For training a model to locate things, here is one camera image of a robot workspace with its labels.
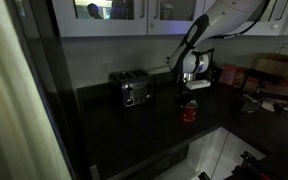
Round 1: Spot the red cardboard box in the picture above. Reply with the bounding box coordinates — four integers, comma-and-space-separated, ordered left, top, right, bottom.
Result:
219, 64, 248, 88

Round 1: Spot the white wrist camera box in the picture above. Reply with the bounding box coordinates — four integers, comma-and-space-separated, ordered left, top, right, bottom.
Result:
185, 79, 212, 91

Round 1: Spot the toaster power cord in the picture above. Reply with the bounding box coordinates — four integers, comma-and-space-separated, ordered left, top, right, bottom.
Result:
146, 63, 172, 74

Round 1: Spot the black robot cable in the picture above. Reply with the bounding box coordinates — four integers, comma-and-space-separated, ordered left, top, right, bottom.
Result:
213, 0, 272, 40

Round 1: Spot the silver black toaster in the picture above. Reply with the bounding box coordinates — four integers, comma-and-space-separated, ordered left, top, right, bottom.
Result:
108, 69, 157, 108

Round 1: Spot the black red tool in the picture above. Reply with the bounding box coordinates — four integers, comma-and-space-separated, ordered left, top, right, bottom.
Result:
197, 150, 278, 180

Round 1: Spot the small silver packet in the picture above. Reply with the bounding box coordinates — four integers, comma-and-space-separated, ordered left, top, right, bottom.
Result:
241, 94, 262, 114

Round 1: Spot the white glass-front cabinet door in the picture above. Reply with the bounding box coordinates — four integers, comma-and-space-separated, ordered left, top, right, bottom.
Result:
243, 0, 288, 37
147, 0, 206, 36
52, 0, 149, 38

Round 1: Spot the dark tall panel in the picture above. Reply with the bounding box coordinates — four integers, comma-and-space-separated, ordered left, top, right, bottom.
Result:
5, 0, 92, 180

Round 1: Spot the beige curtain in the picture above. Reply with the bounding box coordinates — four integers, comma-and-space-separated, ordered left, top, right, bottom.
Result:
0, 0, 72, 180

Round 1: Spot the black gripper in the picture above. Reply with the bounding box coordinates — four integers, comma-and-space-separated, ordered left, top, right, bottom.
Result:
174, 72, 198, 108

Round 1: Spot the brown paper bag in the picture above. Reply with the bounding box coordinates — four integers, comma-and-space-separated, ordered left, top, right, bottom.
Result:
252, 42, 288, 84

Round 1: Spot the red mug white inside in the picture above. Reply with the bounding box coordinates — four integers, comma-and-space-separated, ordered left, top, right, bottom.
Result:
178, 100, 199, 123

